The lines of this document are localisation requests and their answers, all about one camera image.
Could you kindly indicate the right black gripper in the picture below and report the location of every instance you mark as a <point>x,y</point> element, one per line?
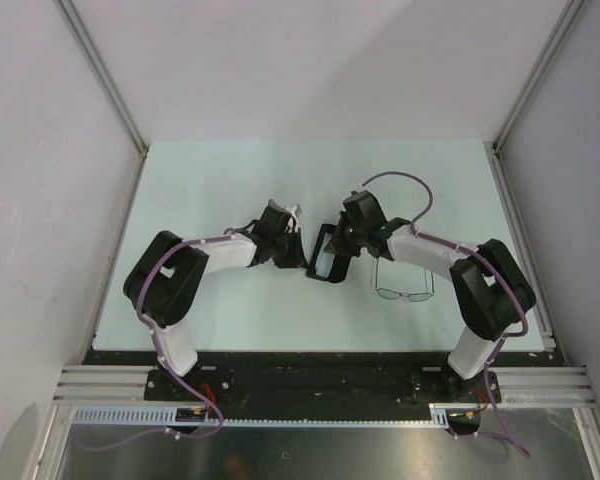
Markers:
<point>337,243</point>

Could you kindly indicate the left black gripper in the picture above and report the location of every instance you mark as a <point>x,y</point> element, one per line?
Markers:
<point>297,259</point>

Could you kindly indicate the blue cleaning cloth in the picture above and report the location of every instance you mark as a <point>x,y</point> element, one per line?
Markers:
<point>324,260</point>

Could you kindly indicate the black glasses case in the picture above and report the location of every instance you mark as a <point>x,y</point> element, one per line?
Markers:
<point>341,263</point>

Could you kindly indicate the thin wire-frame glasses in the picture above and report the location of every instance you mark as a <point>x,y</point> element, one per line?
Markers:
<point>402,281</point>

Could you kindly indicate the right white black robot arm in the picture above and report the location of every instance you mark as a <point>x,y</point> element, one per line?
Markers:
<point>492,292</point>

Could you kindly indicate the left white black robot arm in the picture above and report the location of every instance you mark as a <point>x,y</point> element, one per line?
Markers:
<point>163,283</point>

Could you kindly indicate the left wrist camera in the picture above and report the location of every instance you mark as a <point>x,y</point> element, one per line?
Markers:
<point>294,210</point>

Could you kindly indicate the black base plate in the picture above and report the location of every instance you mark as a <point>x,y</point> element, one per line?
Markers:
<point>322,387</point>

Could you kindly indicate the aluminium front rail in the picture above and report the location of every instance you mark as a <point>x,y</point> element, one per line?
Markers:
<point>538,387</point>

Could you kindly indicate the left aluminium corner post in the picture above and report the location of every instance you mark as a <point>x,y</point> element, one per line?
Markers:
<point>97,64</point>

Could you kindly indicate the aluminium corner post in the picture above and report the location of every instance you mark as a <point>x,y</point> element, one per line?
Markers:
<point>97,64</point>
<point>555,43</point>

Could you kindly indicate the right aluminium corner post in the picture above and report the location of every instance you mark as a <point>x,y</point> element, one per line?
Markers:
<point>555,43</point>

